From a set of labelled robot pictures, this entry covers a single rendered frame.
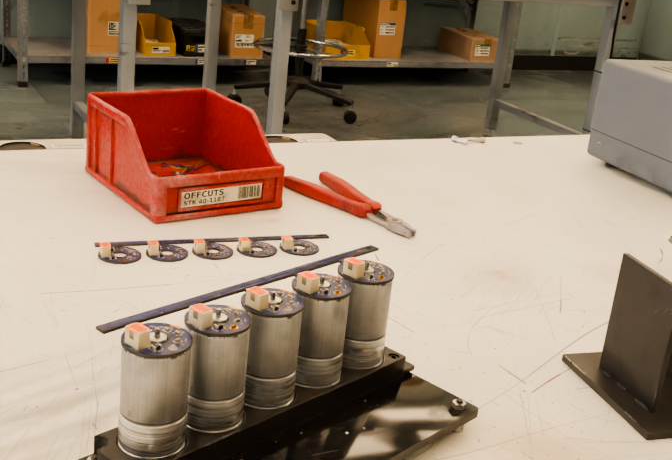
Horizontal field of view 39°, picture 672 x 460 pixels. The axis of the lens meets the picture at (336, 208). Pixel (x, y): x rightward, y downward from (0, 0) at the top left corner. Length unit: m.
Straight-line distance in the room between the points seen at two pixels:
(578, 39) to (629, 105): 5.42
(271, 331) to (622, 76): 0.57
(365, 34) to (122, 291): 4.56
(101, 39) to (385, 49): 1.47
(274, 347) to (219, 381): 0.03
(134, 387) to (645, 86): 0.61
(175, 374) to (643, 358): 0.23
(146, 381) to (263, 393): 0.06
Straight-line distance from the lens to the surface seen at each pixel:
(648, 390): 0.48
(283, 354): 0.38
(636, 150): 0.87
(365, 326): 0.42
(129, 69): 2.77
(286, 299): 0.38
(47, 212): 0.65
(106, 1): 4.43
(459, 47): 5.36
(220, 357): 0.36
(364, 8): 5.07
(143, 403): 0.35
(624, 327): 0.49
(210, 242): 0.60
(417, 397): 0.43
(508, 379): 0.48
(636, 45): 6.64
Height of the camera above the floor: 0.97
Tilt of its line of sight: 19 degrees down
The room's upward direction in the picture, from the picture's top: 6 degrees clockwise
